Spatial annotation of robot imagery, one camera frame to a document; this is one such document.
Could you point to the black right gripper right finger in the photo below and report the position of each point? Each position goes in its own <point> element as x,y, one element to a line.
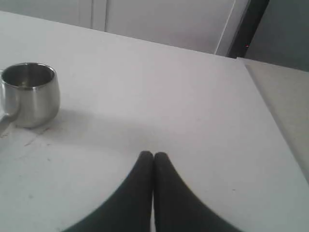
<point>176,207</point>

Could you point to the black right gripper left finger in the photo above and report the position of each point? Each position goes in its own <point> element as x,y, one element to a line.
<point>129,208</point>

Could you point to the small steel cup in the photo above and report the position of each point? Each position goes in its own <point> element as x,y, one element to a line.
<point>29,92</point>

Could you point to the white plastic tray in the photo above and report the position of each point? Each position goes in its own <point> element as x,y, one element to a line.
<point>5,121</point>

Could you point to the white cabinet doors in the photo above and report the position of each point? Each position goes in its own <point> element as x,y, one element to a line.
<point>203,25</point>

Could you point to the dark vertical post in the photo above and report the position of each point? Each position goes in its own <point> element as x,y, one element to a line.
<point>246,30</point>

